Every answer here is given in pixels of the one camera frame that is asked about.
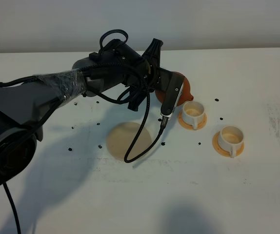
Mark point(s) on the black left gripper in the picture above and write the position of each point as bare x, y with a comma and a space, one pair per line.
140, 73

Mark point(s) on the brown clay teapot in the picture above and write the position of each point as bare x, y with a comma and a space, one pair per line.
185, 96

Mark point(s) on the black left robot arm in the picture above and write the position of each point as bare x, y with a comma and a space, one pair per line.
27, 103

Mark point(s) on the beige round teapot coaster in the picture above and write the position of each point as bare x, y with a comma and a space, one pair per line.
120, 138

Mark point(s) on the white teacup far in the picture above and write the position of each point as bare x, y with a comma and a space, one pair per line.
193, 114

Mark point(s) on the white teacup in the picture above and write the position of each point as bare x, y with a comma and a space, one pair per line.
193, 114
231, 139

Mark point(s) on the orange saucer far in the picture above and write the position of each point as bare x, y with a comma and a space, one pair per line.
190, 127

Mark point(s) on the orange saucer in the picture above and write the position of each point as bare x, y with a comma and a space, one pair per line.
190, 127
223, 152

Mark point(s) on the orange saucer near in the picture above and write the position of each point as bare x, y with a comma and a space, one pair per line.
223, 152

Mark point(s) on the white teacup near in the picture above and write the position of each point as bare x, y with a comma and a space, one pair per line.
231, 139

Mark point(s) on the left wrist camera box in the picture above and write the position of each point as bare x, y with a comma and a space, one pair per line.
171, 84

